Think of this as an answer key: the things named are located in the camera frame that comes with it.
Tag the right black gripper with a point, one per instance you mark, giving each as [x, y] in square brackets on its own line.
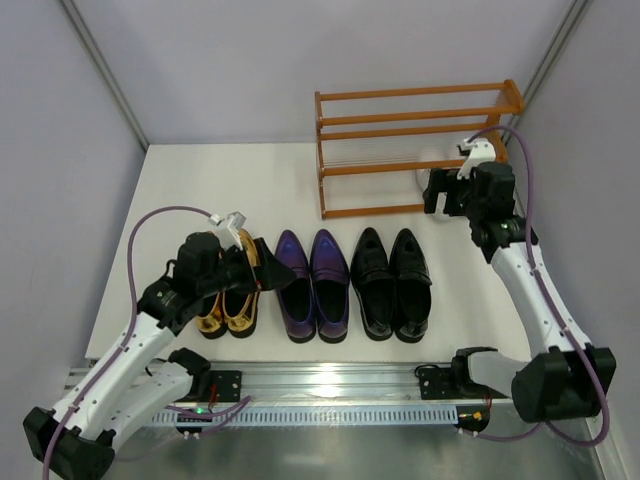
[445, 190]

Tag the left aluminium corner post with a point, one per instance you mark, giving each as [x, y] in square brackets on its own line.
[93, 51]

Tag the right gold loafer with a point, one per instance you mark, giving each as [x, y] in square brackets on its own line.
[240, 310]

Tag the aluminium corner post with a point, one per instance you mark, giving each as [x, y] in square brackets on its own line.
[93, 51]
[545, 37]

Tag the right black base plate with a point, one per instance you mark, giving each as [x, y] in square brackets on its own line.
[445, 382]

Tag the white sneaker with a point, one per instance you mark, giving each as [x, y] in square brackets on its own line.
[422, 177]

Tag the purple loafer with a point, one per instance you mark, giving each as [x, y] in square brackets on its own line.
[296, 299]
[330, 286]

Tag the left purple loafer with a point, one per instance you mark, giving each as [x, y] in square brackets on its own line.
[296, 299]

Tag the slotted grey cable duct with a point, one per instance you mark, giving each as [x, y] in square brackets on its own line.
[334, 415]

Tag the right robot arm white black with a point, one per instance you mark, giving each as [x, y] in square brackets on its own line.
[567, 377]

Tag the black patent loafer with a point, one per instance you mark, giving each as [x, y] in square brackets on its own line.
[413, 296]
[374, 285]

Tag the orange wooden shoe shelf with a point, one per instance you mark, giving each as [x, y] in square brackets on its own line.
[408, 129]

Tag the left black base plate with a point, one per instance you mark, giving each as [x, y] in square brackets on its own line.
[222, 386]

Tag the aluminium mounting rail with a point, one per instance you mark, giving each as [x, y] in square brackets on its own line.
[320, 383]

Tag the left gold loafer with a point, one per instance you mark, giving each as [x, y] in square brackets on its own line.
[211, 323]

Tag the gold loafer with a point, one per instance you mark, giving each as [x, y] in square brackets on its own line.
[211, 323]
[240, 310]

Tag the right purple loafer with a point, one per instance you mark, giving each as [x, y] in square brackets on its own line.
[330, 286]

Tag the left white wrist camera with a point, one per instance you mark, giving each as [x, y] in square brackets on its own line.
[227, 230]

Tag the right aluminium corner post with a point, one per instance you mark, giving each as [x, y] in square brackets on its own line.
[545, 37]

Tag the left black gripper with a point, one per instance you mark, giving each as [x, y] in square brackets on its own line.
[255, 270]

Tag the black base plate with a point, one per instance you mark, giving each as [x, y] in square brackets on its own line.
[222, 386]
[445, 382]

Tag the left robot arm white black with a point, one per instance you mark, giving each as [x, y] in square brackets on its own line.
[80, 435]

